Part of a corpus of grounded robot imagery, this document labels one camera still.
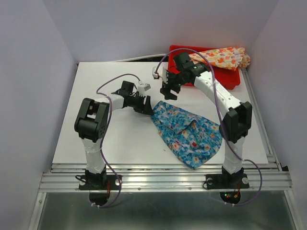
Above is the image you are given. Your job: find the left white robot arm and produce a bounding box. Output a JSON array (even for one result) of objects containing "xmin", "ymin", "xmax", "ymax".
[{"xmin": 74, "ymin": 81, "xmax": 154, "ymax": 191}]

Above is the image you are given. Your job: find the red plastic tray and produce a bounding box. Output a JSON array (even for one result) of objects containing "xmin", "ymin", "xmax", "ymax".
[{"xmin": 168, "ymin": 45, "xmax": 241, "ymax": 90}]

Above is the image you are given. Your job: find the purple cable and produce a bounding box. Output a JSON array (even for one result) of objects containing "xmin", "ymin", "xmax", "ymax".
[
  {"xmin": 90, "ymin": 73, "xmax": 144, "ymax": 209},
  {"xmin": 155, "ymin": 48, "xmax": 263, "ymax": 208}
]

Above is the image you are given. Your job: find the aluminium rail frame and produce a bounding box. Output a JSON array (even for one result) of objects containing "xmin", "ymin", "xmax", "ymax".
[{"xmin": 28, "ymin": 69, "xmax": 298, "ymax": 230}]

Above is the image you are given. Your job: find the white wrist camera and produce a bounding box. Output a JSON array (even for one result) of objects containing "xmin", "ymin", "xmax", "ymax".
[
  {"xmin": 152, "ymin": 67, "xmax": 168, "ymax": 84},
  {"xmin": 137, "ymin": 80, "xmax": 151, "ymax": 94}
]

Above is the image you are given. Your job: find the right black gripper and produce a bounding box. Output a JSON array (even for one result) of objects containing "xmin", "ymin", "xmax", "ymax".
[{"xmin": 160, "ymin": 69, "xmax": 189, "ymax": 100}]

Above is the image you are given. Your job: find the orange floral skirt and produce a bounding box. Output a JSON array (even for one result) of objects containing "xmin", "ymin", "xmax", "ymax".
[{"xmin": 199, "ymin": 46, "xmax": 251, "ymax": 71}]

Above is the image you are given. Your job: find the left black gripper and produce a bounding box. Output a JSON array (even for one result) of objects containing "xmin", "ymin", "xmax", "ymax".
[{"xmin": 129, "ymin": 93, "xmax": 154, "ymax": 115}]

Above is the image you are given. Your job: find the white cable strip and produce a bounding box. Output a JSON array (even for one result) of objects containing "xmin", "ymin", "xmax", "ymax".
[{"xmin": 114, "ymin": 54, "xmax": 165, "ymax": 62}]

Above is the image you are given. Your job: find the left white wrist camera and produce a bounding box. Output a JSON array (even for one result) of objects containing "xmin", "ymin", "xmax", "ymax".
[{"xmin": 137, "ymin": 80, "xmax": 151, "ymax": 94}]

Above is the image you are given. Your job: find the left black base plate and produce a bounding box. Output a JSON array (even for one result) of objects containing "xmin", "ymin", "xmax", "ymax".
[{"xmin": 76, "ymin": 174, "xmax": 119, "ymax": 191}]

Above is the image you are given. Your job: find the blue floral skirt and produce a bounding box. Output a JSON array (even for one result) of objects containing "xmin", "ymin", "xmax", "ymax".
[{"xmin": 151, "ymin": 101, "xmax": 223, "ymax": 169}]

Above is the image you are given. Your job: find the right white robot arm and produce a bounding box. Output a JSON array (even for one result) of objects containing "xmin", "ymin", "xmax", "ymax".
[{"xmin": 152, "ymin": 48, "xmax": 252, "ymax": 190}]

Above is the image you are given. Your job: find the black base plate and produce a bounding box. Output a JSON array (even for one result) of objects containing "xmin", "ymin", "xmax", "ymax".
[
  {"xmin": 202, "ymin": 173, "xmax": 250, "ymax": 190},
  {"xmin": 76, "ymin": 174, "xmax": 119, "ymax": 191}
]

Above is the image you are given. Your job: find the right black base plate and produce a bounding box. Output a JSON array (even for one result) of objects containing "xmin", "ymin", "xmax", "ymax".
[{"xmin": 202, "ymin": 173, "xmax": 250, "ymax": 190}]

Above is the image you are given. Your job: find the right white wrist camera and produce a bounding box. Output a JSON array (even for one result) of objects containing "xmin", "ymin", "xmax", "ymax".
[{"xmin": 152, "ymin": 67, "xmax": 168, "ymax": 84}]

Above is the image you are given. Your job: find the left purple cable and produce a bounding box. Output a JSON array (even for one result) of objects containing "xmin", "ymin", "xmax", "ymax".
[{"xmin": 90, "ymin": 73, "xmax": 144, "ymax": 209}]

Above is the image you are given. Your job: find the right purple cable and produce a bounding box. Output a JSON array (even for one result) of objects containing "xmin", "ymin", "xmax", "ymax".
[{"xmin": 155, "ymin": 48, "xmax": 263, "ymax": 208}]

